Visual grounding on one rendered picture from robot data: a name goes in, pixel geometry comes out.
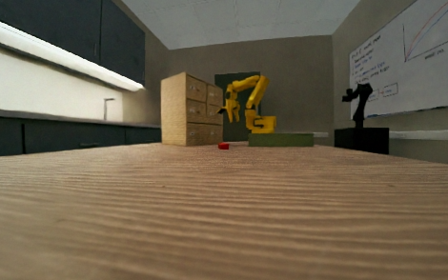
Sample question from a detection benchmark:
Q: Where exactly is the tan wooden chest of drawers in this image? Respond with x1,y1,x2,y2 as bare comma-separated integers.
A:
161,72,223,146

